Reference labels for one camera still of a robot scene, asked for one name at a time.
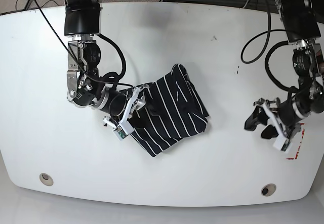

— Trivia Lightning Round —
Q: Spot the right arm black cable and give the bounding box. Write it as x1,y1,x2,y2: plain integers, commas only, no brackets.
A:
26,0,135,91

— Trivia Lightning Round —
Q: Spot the red tape corner marking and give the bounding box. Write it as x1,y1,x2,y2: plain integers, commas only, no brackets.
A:
286,123,305,161

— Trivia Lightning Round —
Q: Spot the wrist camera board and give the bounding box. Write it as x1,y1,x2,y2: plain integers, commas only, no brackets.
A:
113,127,130,141
273,135,291,152

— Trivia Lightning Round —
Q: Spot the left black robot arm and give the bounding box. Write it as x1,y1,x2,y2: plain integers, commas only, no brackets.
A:
244,0,323,151

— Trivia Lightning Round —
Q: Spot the table cable grommet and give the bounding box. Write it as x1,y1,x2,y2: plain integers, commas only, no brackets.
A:
39,173,54,187
261,184,276,197

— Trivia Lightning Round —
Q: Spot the left table cable grommet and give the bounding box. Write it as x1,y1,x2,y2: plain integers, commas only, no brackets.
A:
39,173,54,187

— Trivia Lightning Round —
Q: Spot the right table cable grommet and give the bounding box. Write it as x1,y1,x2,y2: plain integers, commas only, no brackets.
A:
261,184,276,197

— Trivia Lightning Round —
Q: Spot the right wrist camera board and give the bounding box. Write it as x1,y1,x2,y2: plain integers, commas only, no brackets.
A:
113,127,130,141

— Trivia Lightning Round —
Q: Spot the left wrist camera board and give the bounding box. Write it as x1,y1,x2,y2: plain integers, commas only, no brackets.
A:
273,135,291,152

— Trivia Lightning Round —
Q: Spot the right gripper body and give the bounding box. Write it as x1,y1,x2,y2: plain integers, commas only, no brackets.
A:
95,84,149,133

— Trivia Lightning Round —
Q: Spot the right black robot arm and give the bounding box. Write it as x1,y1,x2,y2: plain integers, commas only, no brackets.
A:
64,0,149,139

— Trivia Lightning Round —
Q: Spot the navy white striped t-shirt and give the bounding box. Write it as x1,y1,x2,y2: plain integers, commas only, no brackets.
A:
129,64,209,157

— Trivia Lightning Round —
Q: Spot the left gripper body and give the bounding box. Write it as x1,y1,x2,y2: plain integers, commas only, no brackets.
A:
254,96,311,140

